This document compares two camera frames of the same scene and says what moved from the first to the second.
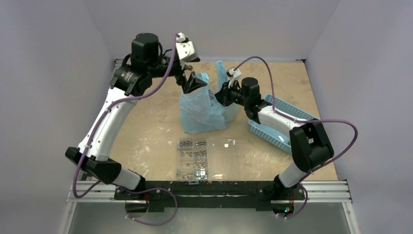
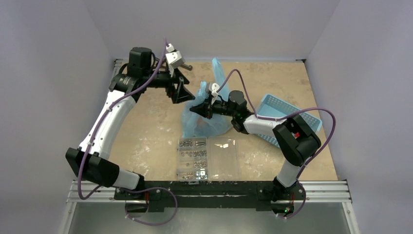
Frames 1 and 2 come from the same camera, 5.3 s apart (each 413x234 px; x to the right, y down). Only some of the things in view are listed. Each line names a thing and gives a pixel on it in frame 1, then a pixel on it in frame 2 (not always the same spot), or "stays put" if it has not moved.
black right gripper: [228, 95] to [209, 107]
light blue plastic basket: [273, 138] stays put
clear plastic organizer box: [206, 159] stays put
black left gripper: [188, 85] to [181, 93]
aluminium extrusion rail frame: [337, 192] stays put
